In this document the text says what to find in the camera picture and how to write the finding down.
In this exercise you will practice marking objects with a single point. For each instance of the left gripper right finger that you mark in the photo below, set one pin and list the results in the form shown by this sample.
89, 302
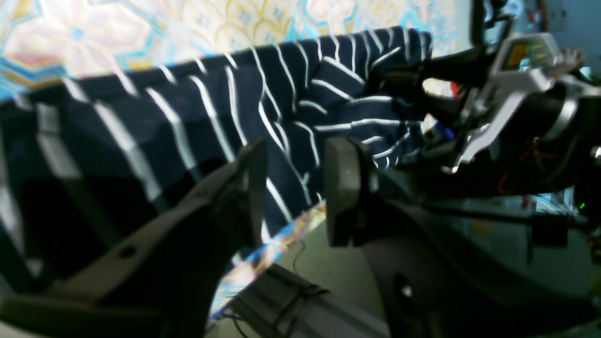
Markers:
460, 268

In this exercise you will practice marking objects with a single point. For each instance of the patterned floral tablecloth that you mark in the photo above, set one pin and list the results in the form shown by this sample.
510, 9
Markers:
43, 41

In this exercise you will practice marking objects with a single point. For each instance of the navy white striped T-shirt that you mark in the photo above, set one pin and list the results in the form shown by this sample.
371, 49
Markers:
84, 163

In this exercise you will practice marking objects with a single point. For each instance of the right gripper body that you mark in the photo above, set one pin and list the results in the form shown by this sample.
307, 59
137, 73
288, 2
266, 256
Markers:
506, 145

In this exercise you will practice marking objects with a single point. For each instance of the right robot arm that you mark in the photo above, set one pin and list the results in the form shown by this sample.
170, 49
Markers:
581, 157

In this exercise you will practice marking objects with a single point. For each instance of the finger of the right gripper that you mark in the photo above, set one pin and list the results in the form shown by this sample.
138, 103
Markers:
467, 68
447, 111

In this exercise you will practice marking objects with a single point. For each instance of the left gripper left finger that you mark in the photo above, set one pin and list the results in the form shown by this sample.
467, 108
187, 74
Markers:
160, 281

